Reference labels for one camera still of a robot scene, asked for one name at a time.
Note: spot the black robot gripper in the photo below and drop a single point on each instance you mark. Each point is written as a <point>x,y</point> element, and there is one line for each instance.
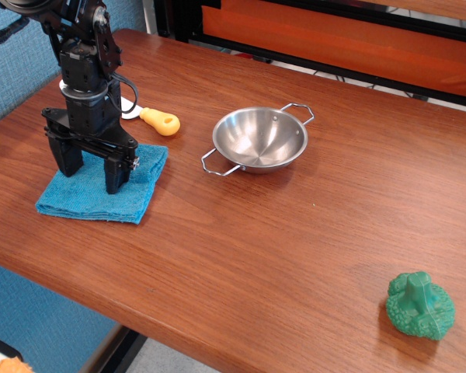
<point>90,122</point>

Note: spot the blue microfiber cloth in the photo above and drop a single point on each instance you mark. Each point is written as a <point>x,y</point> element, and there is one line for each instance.
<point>83,196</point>

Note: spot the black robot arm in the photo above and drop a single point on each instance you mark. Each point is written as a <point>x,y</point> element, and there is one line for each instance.
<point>81,38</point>

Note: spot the metal table leg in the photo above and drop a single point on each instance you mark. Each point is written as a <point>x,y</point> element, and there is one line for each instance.
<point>117,351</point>

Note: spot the orange object bottom corner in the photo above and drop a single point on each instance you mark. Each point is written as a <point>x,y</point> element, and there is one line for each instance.
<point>14,365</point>

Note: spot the green plastic toy broccoli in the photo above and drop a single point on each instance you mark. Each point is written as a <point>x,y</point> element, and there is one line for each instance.
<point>418,307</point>

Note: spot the toy knife yellow handle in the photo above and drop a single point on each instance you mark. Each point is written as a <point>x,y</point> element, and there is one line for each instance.
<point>165,124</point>

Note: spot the small steel two-handled pan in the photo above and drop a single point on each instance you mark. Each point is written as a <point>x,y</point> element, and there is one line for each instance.
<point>261,140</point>

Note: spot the orange panel black frame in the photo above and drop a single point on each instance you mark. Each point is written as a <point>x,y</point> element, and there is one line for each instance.
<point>415,46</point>

